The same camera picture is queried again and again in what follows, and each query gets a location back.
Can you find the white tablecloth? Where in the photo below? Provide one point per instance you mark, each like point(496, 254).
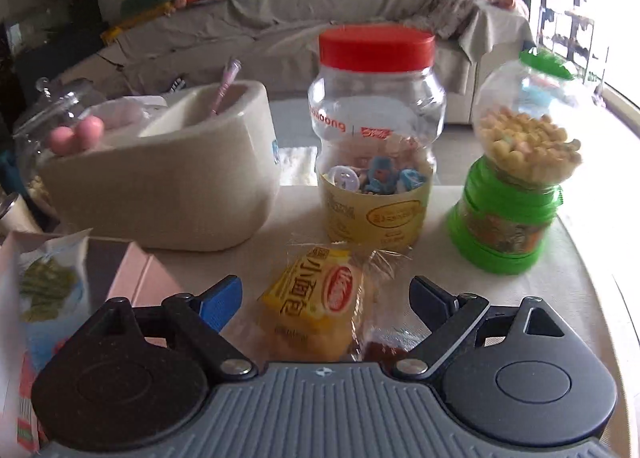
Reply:
point(575, 263)

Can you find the metal rack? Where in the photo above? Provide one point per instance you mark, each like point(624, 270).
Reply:
point(575, 43)

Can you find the clear packet of red-brown snack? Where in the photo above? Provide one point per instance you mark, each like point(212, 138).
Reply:
point(382, 352)

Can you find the pink cardboard box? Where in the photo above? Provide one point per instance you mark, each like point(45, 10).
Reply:
point(130, 278)

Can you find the white and blue snack bag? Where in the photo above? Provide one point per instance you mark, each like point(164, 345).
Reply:
point(47, 288)

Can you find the white textured mat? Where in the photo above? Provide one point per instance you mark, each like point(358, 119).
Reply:
point(298, 166)

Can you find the striped printed carton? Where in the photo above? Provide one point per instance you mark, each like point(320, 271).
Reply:
point(27, 423)

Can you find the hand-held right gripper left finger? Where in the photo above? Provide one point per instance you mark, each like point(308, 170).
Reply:
point(220, 305)

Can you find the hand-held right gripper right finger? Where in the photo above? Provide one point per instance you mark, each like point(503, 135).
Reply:
point(427, 298)

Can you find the long yellow cushion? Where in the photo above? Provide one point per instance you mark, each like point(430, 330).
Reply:
point(132, 23)

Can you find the floral blanket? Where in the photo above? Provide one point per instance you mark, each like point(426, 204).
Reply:
point(465, 3)

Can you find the large glass jar with lid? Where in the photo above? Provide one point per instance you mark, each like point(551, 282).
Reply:
point(30, 173)

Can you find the pink round toy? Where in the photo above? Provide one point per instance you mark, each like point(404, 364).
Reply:
point(85, 133)

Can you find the yellow bread packet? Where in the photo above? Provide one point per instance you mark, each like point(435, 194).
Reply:
point(310, 308)

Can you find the green candy dispenser jar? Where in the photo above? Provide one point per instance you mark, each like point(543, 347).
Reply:
point(505, 233)

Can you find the pink pen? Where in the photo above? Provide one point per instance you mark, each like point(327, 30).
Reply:
point(222, 83)

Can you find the grey covered sofa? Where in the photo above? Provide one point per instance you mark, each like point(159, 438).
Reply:
point(300, 13)

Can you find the dark cabinet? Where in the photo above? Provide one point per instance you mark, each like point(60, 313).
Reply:
point(55, 43)

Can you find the red-lidded clear plastic jar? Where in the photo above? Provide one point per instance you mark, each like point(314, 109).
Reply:
point(375, 103)

